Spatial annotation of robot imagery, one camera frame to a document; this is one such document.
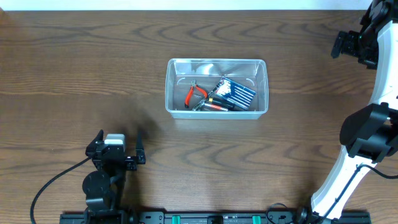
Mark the orange handled cutting pliers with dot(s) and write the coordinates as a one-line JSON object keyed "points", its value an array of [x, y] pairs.
{"points": [[194, 87]]}

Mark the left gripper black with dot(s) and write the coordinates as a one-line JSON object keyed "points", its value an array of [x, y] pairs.
{"points": [[116, 157]]}

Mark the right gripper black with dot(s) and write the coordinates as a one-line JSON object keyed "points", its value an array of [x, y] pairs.
{"points": [[347, 48]]}

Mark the clear plastic container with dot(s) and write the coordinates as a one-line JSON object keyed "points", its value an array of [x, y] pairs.
{"points": [[207, 72]]}

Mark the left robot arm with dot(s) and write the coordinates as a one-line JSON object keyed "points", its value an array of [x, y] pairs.
{"points": [[104, 187]]}

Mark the claw hammer orange black handle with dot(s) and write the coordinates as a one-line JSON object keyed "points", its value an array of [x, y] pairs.
{"points": [[219, 107]]}

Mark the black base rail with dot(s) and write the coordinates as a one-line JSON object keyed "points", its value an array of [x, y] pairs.
{"points": [[184, 218]]}

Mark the silver offset ring wrench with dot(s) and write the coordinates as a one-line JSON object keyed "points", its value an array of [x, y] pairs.
{"points": [[202, 102]]}

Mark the black yellow handled screwdriver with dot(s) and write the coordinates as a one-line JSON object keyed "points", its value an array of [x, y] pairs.
{"points": [[224, 102]]}

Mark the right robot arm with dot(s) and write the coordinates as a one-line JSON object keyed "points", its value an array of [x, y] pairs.
{"points": [[370, 134]]}

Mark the blue precision screwdriver set case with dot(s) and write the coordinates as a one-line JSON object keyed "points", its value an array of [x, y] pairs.
{"points": [[235, 93]]}

